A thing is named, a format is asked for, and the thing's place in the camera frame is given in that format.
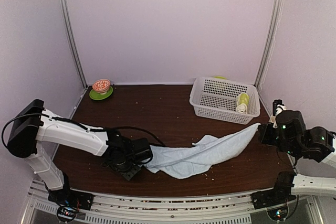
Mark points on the green plate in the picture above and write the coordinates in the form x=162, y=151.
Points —
x=94, y=95

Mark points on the red patterned ceramic bowl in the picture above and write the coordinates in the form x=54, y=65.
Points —
x=102, y=85

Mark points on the front aluminium rail panel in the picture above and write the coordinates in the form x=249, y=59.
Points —
x=227, y=208

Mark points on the left aluminium frame post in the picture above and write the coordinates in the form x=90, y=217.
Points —
x=72, y=43

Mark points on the light blue towel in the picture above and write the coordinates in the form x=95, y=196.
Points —
x=184, y=162

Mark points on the green crocodile pattern towel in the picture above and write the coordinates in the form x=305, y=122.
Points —
x=242, y=101

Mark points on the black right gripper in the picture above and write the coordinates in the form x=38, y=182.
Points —
x=264, y=138

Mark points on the right aluminium frame post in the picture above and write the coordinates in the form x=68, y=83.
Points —
x=269, y=44

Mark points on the aluminium frame post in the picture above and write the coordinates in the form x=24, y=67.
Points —
x=72, y=43
x=269, y=44

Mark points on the white perforated plastic basket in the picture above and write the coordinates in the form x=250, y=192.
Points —
x=216, y=98

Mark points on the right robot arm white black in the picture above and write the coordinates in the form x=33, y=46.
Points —
x=292, y=137

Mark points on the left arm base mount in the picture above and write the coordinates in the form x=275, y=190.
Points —
x=70, y=203

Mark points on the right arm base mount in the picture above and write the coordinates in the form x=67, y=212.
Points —
x=279, y=201

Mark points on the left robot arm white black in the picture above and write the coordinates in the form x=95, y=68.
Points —
x=35, y=124

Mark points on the lime green bowl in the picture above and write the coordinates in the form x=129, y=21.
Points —
x=219, y=77

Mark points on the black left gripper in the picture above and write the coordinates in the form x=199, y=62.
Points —
x=129, y=175

